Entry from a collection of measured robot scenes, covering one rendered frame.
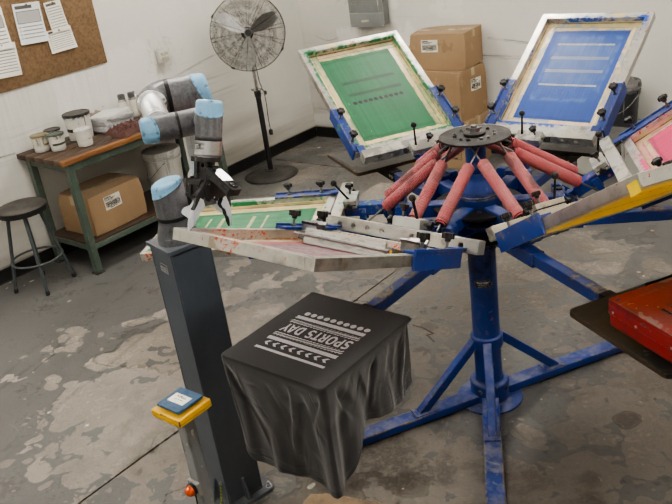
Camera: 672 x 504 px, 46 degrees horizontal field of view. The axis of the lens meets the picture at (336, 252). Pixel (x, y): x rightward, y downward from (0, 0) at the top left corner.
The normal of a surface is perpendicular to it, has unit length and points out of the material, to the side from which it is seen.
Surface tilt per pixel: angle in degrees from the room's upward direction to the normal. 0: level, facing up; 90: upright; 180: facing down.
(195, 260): 90
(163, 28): 90
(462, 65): 94
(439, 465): 0
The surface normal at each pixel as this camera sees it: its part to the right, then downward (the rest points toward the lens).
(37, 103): 0.78, 0.16
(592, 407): -0.13, -0.90
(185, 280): 0.62, 0.25
